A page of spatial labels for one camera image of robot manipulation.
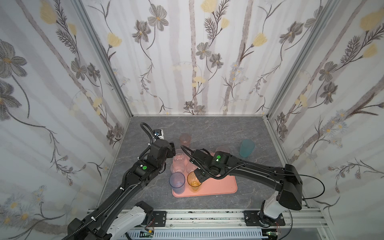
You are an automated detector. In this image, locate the pink rectangular tray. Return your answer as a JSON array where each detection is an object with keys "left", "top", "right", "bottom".
[{"left": 172, "top": 156, "right": 238, "bottom": 198}]

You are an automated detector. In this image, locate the yellow tinted cup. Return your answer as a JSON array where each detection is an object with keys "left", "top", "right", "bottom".
[{"left": 187, "top": 172, "right": 202, "bottom": 193}]

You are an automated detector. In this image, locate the clear faceted glass six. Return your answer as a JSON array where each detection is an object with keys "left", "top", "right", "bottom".
[{"left": 171, "top": 153, "right": 186, "bottom": 173}]

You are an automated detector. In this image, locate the pink tinted cup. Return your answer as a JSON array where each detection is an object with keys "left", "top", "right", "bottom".
[{"left": 180, "top": 133, "right": 192, "bottom": 148}]

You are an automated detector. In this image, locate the blue tinted cup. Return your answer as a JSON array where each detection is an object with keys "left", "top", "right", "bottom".
[{"left": 169, "top": 172, "right": 186, "bottom": 195}]

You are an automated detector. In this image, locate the teal frosted cup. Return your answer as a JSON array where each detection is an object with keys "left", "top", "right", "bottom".
[{"left": 239, "top": 139, "right": 255, "bottom": 158}]

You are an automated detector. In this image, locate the clear faceted glass one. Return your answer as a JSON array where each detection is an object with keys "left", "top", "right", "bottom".
[{"left": 185, "top": 163, "right": 197, "bottom": 174}]

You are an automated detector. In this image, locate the clear faceted glass three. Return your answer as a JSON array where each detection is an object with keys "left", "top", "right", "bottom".
[{"left": 216, "top": 146, "right": 230, "bottom": 153}]

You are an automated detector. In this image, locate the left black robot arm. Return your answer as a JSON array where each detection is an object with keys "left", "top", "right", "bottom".
[{"left": 64, "top": 139, "right": 176, "bottom": 240}]

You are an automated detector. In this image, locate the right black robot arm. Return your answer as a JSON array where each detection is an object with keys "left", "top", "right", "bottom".
[{"left": 184, "top": 149, "right": 303, "bottom": 226}]

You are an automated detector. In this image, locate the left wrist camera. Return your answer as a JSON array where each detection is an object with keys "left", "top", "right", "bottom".
[{"left": 153, "top": 129, "right": 164, "bottom": 140}]

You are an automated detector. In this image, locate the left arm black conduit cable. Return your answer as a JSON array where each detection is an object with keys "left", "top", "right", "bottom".
[{"left": 61, "top": 185, "right": 124, "bottom": 240}]

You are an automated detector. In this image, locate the white slotted cable duct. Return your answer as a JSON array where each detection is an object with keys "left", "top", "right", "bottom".
[{"left": 127, "top": 229, "right": 269, "bottom": 240}]

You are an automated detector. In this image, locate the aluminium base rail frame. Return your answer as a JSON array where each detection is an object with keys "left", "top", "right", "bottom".
[{"left": 111, "top": 207, "right": 334, "bottom": 240}]

